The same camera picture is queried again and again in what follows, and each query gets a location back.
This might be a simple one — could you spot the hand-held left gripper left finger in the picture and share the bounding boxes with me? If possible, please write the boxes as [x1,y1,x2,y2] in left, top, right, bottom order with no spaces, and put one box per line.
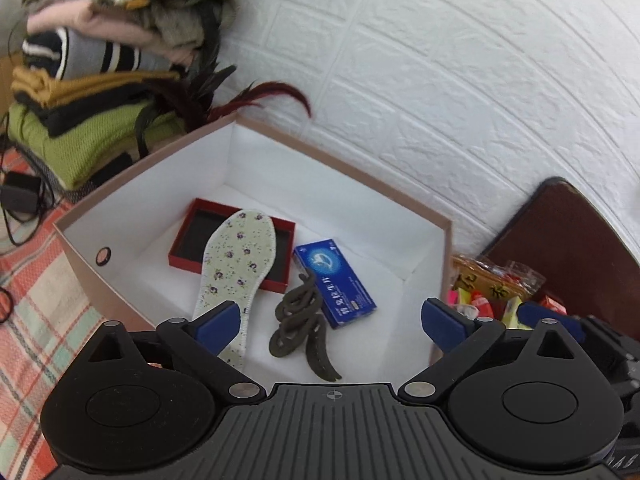
[74,300,267,407]

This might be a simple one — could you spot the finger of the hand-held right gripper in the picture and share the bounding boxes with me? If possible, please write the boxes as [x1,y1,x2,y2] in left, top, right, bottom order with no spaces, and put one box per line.
[517,302,587,344]

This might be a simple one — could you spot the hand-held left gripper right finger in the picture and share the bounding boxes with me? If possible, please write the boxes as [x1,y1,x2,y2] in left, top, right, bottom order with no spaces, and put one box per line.
[397,298,587,406]

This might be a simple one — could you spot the white shoe insole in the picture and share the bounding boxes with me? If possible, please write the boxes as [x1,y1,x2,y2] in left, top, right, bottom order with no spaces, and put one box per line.
[191,209,279,369]

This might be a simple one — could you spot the red tray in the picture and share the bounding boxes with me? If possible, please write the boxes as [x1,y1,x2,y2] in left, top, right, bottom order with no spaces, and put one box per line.
[168,198,297,294]

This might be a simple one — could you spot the dark curved coil piece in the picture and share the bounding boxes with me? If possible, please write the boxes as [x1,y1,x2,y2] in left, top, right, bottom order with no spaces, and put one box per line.
[301,327,344,382]

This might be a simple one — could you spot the blue medicine box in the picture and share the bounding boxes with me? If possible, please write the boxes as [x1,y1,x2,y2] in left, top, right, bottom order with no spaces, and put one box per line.
[292,239,378,331]

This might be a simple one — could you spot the large brown cardboard box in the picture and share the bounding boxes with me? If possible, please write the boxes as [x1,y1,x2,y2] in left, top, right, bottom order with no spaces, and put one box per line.
[53,114,454,368]

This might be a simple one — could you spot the neon yellow pink packet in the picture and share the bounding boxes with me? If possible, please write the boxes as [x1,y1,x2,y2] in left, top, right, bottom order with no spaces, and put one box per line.
[449,289,522,331]

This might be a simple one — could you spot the brown wooden board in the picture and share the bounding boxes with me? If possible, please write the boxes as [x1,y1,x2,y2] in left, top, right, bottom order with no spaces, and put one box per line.
[481,176,640,333]

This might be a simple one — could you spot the dark red feathers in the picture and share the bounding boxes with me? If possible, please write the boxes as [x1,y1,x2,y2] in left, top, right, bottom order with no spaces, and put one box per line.
[134,64,314,157]

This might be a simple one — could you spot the black power adapter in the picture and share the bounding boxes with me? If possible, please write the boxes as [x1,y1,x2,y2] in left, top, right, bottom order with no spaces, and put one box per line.
[0,170,47,217]

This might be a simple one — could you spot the pile of folded clothes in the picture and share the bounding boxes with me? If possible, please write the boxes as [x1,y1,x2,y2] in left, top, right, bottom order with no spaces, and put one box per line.
[0,0,242,192]

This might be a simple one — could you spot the black cable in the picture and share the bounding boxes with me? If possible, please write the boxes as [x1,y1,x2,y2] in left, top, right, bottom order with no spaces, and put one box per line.
[0,110,57,249]

